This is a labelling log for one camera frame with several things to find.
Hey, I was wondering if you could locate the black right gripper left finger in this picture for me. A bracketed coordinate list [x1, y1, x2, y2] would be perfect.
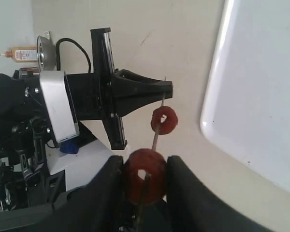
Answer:
[0, 155, 123, 232]

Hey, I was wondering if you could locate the blue cloth piece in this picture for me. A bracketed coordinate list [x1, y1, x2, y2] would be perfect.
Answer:
[59, 140, 79, 154]

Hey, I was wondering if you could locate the white plastic tray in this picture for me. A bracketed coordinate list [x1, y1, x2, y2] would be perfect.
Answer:
[200, 0, 290, 193]

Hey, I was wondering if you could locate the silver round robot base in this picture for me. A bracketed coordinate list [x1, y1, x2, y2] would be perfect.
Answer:
[37, 31, 56, 71]

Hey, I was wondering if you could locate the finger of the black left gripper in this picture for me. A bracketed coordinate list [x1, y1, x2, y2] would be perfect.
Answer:
[115, 69, 173, 91]
[111, 87, 174, 117]

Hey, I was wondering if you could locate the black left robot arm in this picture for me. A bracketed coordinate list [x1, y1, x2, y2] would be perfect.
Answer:
[0, 28, 173, 211]

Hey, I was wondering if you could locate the hand soap pump bottle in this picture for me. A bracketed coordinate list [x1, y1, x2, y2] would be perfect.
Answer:
[0, 46, 38, 63]

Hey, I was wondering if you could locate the thin metal skewer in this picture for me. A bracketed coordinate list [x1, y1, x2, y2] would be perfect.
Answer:
[132, 76, 167, 232]

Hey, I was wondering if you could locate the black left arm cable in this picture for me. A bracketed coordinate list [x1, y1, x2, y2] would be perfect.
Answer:
[55, 38, 92, 73]

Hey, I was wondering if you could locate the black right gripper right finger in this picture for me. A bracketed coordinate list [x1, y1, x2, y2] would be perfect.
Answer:
[166, 156, 269, 232]

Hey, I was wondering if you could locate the red date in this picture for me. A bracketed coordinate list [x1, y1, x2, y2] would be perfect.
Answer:
[123, 148, 166, 205]
[151, 106, 178, 135]

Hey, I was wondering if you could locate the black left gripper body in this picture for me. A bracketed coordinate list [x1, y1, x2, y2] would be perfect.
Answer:
[67, 28, 127, 150]

